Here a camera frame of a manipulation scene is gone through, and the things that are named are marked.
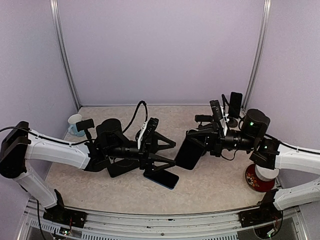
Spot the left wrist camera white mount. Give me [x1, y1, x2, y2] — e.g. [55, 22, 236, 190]
[136, 117, 159, 150]

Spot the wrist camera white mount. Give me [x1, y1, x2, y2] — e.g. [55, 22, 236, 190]
[209, 100, 228, 136]
[136, 117, 159, 150]

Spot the light blue white cup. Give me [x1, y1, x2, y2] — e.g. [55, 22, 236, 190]
[67, 114, 85, 137]

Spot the black pole phone stand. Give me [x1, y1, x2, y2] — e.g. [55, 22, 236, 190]
[75, 118, 95, 141]
[194, 114, 213, 157]

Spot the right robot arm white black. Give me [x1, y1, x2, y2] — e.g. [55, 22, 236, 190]
[185, 109, 320, 175]

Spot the red floral plate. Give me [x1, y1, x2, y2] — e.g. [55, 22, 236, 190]
[245, 163, 275, 193]

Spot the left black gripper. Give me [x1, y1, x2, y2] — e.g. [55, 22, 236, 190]
[106, 131, 176, 175]

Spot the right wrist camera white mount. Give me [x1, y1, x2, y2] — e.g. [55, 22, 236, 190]
[209, 100, 228, 136]

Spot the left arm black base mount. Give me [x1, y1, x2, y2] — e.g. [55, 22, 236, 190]
[43, 208, 87, 229]

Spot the left aluminium frame post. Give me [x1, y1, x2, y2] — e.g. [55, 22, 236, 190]
[49, 0, 82, 111]

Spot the grey round-base phone stand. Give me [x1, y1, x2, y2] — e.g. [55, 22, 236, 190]
[227, 116, 244, 128]

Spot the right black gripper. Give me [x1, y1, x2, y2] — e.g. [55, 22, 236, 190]
[186, 120, 258, 158]

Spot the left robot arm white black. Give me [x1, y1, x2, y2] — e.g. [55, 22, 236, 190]
[0, 118, 179, 223]

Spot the white bowl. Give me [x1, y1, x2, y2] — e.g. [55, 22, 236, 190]
[255, 165, 279, 182]

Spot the front aluminium rail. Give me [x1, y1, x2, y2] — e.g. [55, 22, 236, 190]
[24, 204, 308, 240]

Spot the black phone blue edge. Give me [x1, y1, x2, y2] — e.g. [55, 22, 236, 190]
[228, 92, 243, 119]
[143, 170, 180, 190]

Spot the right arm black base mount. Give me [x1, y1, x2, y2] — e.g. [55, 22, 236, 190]
[238, 208, 283, 228]

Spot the aluminium frame post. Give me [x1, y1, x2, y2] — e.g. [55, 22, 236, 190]
[242, 0, 272, 111]
[49, 0, 82, 111]

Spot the right aluminium frame post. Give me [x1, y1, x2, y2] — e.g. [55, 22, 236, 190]
[242, 0, 272, 111]

